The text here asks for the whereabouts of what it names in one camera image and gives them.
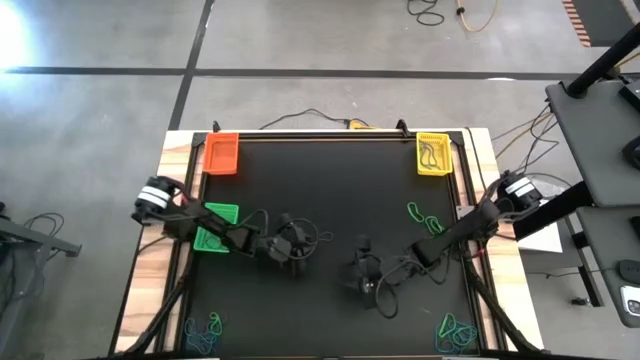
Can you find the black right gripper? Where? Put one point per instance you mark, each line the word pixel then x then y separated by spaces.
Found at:
pixel 390 267

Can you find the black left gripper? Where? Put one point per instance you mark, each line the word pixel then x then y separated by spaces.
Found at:
pixel 275 248

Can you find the blue rubber band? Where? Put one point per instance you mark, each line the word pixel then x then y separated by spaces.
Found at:
pixel 440 345
pixel 189 330
pixel 210 340

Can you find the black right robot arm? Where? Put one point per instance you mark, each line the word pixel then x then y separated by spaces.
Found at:
pixel 450 235

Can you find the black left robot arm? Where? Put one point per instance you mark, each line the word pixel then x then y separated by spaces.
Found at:
pixel 220 230

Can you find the green plastic basket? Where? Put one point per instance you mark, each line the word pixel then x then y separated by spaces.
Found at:
pixel 227 212

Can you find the yellow plastic basket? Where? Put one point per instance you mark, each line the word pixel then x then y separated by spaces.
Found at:
pixel 434 172

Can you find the orange plastic basket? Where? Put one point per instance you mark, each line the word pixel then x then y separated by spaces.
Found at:
pixel 220 152

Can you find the black clamp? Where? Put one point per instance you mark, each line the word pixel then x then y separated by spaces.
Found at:
pixel 216 125
pixel 403 127

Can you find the white paper sheet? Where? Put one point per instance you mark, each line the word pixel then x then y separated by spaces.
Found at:
pixel 542 237

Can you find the clear plastic bag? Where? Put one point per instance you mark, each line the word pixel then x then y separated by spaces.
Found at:
pixel 552 192

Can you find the black desk crossbar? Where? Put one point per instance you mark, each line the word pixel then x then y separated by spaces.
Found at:
pixel 560 207

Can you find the small black floor object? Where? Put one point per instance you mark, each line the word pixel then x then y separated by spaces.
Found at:
pixel 581 301

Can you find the black desk leg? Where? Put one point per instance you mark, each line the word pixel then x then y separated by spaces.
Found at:
pixel 587 275

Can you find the grey desk top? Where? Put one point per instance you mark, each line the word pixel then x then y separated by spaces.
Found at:
pixel 590 145
pixel 610 240

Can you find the black computer mouse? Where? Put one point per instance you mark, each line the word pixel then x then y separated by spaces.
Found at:
pixel 631 271
pixel 634 152

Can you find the smartphone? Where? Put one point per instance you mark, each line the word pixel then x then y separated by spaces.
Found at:
pixel 632 300

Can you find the grey metal stand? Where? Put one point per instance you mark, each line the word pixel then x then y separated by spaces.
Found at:
pixel 30 240

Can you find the black pole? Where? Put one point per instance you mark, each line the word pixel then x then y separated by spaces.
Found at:
pixel 605 62

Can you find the black desk device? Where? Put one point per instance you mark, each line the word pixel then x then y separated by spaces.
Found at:
pixel 632 95

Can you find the black floor mat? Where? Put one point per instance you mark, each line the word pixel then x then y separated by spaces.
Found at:
pixel 605 20

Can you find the grey metal bracket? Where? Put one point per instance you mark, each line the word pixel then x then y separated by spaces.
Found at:
pixel 463 211

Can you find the black table frame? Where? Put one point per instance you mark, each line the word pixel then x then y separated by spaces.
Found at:
pixel 325 135

